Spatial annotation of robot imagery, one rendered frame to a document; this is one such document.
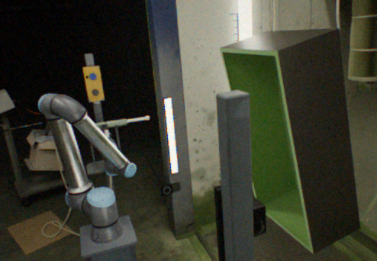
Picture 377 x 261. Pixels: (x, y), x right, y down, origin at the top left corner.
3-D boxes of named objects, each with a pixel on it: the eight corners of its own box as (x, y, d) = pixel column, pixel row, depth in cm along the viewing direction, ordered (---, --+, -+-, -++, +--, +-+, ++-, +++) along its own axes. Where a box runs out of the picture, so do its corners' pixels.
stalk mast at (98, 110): (121, 237, 306) (91, 53, 257) (123, 241, 300) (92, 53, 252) (115, 239, 304) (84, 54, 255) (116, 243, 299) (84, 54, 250)
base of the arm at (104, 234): (91, 246, 188) (88, 231, 185) (89, 229, 206) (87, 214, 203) (125, 238, 194) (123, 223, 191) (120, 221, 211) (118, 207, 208)
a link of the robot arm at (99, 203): (102, 229, 186) (98, 201, 181) (84, 220, 197) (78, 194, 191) (123, 216, 198) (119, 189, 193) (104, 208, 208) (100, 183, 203)
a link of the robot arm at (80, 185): (85, 220, 198) (45, 99, 169) (68, 212, 208) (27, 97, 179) (105, 206, 208) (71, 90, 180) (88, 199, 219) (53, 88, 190)
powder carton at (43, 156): (22, 156, 409) (26, 125, 404) (59, 158, 433) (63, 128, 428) (29, 169, 365) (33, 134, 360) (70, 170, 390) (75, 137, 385)
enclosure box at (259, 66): (295, 188, 258) (267, 30, 215) (360, 228, 204) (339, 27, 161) (257, 207, 249) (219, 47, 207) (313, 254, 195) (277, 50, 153)
